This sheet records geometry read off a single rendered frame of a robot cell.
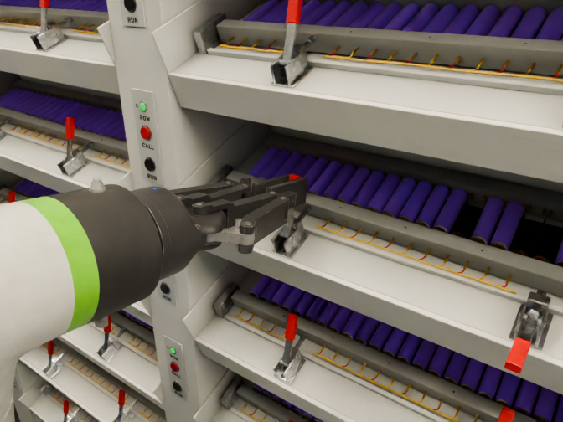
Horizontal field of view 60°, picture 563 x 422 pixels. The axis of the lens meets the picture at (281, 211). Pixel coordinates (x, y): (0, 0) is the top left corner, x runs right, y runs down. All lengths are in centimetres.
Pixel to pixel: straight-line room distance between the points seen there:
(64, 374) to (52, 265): 106
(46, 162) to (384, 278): 63
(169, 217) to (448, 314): 28
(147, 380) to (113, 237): 69
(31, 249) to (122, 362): 76
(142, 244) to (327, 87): 24
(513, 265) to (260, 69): 33
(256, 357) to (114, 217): 43
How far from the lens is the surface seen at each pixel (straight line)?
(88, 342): 113
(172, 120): 62
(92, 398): 129
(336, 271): 55
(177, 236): 38
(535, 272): 52
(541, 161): 43
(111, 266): 34
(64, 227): 33
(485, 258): 53
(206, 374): 85
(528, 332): 48
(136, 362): 104
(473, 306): 52
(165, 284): 76
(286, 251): 57
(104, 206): 35
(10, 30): 98
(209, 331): 78
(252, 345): 74
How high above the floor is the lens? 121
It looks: 26 degrees down
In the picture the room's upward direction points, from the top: straight up
